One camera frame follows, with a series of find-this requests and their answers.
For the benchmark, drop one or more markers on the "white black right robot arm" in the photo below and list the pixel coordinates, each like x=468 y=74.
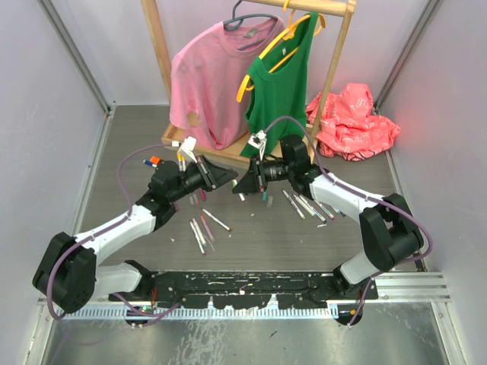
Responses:
x=388 y=235

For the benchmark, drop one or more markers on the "pink t-shirt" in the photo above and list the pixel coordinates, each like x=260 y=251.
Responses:
x=206 y=75

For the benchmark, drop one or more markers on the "white pen magenta tip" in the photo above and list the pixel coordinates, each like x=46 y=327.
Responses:
x=198 y=239

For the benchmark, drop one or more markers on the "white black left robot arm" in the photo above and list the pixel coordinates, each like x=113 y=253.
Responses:
x=71 y=271

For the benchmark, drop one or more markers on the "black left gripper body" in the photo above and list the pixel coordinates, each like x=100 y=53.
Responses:
x=194 y=179

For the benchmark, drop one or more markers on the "thin white pen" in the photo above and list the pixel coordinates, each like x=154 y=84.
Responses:
x=313 y=209

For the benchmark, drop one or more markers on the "green tank top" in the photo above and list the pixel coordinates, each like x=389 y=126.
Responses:
x=276 y=81

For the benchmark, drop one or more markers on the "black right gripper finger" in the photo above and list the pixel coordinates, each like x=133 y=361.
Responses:
x=254 y=169
x=250 y=183

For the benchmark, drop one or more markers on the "slotted cable duct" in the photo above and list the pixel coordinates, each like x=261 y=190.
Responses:
x=103 y=312

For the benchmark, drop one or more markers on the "wooden clothes rack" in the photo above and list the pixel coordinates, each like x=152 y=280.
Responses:
x=240 y=152

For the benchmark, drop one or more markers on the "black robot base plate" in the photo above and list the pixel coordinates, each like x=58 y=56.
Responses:
x=245 y=290

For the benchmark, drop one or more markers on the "crumpled coral pink cloth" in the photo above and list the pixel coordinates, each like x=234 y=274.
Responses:
x=349 y=129

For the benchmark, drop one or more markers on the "grey clothes hanger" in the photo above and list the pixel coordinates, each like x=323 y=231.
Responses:
x=237 y=21

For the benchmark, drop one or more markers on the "white pen pink tip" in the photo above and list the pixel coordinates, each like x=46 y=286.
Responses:
x=207 y=229

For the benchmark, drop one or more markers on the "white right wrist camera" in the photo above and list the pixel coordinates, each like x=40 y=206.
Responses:
x=258 y=141

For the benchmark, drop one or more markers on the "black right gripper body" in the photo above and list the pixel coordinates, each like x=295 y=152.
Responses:
x=276 y=171

